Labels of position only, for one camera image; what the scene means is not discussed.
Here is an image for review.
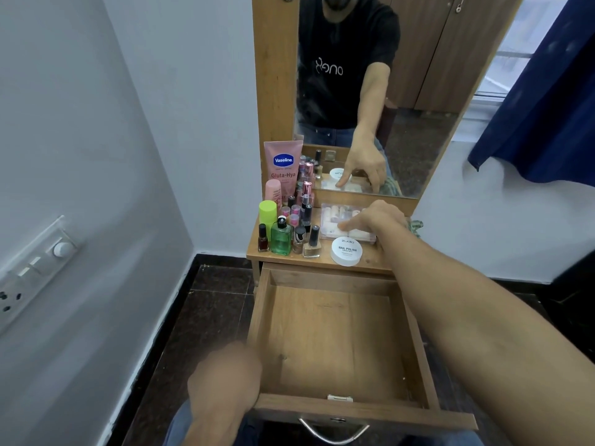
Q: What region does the cluster of pink cosmetic bottles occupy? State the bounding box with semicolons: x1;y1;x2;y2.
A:
279;155;316;234

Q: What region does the metal drawer handle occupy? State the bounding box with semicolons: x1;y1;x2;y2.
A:
297;417;371;446

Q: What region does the blue curtain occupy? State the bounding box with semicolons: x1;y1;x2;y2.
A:
467;0;595;188

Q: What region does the person's right forearm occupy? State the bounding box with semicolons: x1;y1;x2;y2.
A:
377;220;595;446

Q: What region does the person's left forearm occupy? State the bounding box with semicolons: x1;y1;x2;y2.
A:
182;406;254;446

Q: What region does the wooden dressing table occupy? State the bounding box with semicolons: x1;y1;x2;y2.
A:
245;0;528;293

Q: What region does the clear plastic box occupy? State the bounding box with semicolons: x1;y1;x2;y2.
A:
320;203;378;247

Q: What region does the pink lotion tube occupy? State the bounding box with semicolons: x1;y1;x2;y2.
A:
263;140;304;196

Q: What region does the white round jar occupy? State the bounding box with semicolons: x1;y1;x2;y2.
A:
330;237;363;267

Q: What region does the person's right hand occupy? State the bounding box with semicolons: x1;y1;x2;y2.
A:
337;199;411;242

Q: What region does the person's left hand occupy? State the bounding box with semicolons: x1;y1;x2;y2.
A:
187;341;264;416

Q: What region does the mirror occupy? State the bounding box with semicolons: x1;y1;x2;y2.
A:
294;0;526;199

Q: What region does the white wall switch panel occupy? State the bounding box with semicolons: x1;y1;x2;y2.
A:
0;216;82;336

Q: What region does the beige nail polish bottle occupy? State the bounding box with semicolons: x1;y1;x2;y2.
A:
303;226;322;259

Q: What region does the lime green capped bottle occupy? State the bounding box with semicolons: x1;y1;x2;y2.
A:
259;200;278;229

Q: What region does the green glass bottle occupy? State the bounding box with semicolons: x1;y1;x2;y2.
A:
271;216;292;256

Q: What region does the window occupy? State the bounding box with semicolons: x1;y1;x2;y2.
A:
451;0;571;144

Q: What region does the wooden drawer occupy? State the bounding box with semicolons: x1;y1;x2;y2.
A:
246;262;479;432

